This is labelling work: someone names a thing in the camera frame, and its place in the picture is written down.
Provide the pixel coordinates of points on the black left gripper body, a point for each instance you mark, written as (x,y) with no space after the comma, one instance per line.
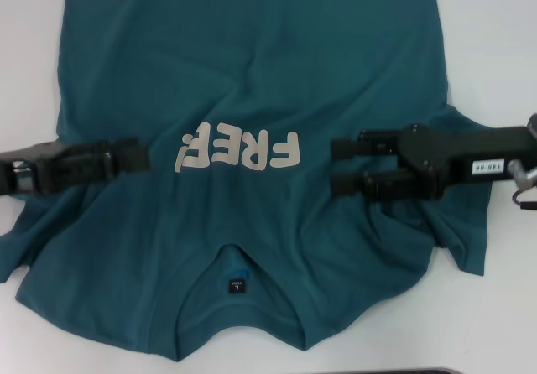
(54,168)

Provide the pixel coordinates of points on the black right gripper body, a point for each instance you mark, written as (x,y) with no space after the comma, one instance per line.
(457,160)

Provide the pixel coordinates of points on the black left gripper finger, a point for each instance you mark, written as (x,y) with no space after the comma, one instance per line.
(134,161)
(123,144)

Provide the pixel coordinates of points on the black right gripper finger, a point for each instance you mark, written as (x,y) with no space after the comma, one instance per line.
(377,185)
(373,144)

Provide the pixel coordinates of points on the teal FREE! print t-shirt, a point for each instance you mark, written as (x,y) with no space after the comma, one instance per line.
(268,76)

